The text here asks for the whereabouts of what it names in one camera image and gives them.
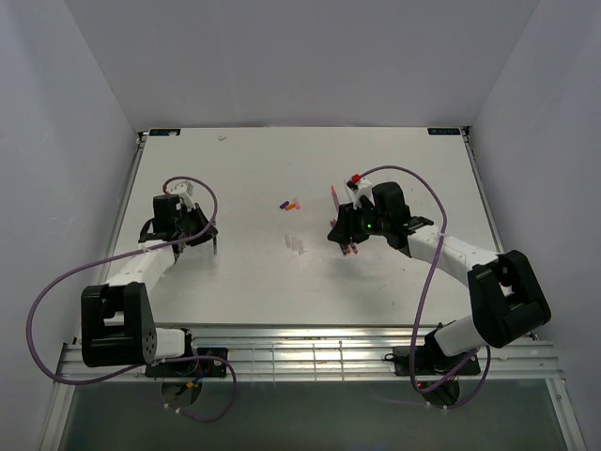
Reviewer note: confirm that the aluminium table frame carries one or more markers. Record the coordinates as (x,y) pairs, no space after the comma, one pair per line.
(308,334)

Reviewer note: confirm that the pink highlighter pen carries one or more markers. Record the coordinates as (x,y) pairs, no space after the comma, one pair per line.
(334,198)

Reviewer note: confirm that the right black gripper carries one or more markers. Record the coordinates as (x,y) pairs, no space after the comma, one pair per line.
(346,225)

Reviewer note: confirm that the left blue table label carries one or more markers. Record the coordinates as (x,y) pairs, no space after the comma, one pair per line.
(164,132)

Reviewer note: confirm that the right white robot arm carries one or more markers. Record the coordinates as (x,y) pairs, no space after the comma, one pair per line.
(506,299)

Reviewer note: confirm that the right blue table label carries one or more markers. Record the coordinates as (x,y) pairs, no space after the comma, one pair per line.
(439,131)

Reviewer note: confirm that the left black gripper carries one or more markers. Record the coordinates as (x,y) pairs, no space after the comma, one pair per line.
(198,215)

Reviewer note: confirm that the blue table label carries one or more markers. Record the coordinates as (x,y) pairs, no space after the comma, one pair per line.
(439,131)
(164,132)

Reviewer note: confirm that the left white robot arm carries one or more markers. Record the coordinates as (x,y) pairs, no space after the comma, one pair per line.
(118,327)

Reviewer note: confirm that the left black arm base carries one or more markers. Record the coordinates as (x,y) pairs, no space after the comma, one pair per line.
(192,369)

